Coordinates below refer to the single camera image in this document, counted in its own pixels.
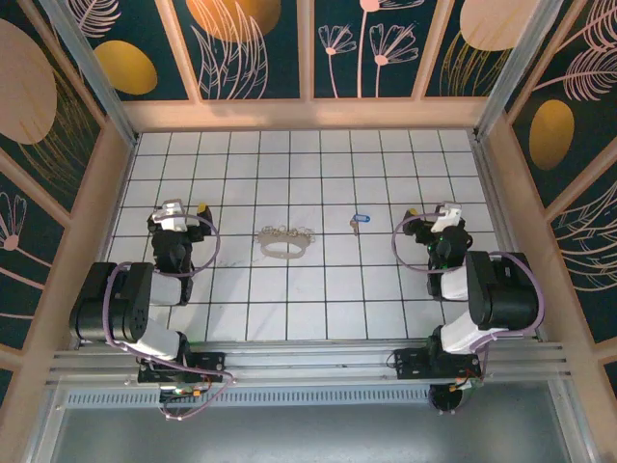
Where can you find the silver key with blue tag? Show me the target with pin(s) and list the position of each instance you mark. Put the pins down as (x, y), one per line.
(361, 219)

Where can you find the grey keyring holder with rings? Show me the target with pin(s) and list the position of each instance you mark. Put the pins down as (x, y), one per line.
(264, 241)

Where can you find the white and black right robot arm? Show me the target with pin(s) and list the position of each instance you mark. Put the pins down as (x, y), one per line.
(501, 294)

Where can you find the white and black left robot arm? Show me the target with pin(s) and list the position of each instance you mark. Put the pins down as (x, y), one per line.
(159, 340)

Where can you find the grey metal sheet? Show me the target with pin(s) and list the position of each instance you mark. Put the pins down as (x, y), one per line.
(308, 434)

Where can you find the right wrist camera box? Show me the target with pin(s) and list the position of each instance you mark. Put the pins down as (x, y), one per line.
(448, 218)

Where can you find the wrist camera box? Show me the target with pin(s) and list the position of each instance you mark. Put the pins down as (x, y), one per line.
(169, 218)
(448, 218)

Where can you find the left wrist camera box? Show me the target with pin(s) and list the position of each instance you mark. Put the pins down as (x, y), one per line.
(169, 218)

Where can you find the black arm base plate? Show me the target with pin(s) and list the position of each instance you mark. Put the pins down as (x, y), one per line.
(410, 362)
(212, 362)

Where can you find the aluminium mounting rail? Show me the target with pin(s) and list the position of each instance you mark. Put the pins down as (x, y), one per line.
(308, 359)

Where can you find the aluminium corner post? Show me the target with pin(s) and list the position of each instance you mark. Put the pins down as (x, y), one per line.
(92, 72)
(518, 72)

